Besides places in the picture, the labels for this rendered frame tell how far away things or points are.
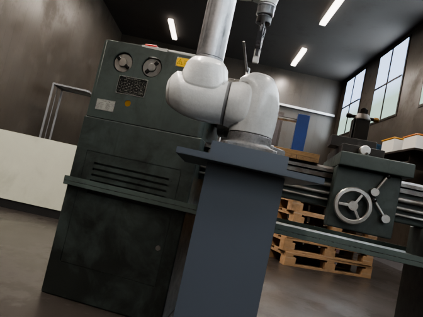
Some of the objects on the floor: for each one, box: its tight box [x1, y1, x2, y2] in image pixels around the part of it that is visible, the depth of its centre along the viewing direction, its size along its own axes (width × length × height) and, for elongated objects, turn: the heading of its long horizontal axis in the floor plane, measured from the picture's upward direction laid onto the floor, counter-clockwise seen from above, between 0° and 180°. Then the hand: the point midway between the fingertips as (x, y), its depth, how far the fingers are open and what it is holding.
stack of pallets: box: [269, 197, 378, 279], centre depth 463 cm, size 125×86×89 cm
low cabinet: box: [0, 129, 77, 220], centre depth 461 cm, size 165×206×77 cm
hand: (256, 56), depth 187 cm, fingers closed
